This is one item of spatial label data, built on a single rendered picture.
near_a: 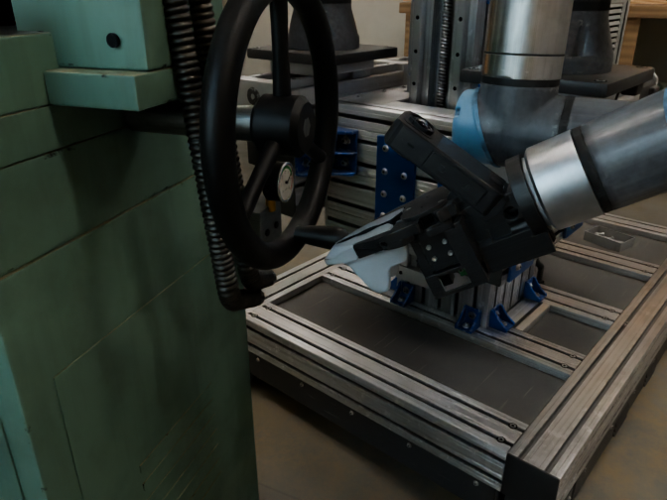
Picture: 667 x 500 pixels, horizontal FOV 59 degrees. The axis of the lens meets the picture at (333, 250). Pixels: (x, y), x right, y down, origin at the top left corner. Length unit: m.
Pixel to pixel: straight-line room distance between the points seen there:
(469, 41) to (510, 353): 0.64
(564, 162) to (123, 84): 0.36
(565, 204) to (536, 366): 0.83
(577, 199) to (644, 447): 1.09
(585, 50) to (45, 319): 0.78
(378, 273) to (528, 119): 0.20
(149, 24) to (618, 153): 0.39
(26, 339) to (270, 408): 0.95
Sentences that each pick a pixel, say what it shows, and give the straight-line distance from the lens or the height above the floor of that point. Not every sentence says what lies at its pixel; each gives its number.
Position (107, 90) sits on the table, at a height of 0.86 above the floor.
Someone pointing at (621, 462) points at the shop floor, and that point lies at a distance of 1.47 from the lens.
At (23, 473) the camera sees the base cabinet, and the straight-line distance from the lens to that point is 0.69.
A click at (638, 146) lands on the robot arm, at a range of 0.49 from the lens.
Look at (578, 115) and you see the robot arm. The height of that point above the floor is 0.83.
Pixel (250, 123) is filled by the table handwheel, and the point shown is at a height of 0.82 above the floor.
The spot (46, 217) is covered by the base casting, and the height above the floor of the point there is 0.74.
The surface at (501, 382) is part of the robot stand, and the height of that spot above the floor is 0.21.
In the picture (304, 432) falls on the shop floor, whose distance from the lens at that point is 1.41.
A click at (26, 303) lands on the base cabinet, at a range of 0.60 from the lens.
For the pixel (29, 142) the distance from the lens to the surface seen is 0.58.
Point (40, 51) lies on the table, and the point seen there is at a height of 0.89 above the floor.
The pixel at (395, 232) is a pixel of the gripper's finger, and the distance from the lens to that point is 0.51.
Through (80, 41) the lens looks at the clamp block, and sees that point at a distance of 0.58.
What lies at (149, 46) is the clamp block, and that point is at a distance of 0.54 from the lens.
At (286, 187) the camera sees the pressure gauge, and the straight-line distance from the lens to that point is 0.91.
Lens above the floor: 0.94
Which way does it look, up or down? 25 degrees down
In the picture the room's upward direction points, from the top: straight up
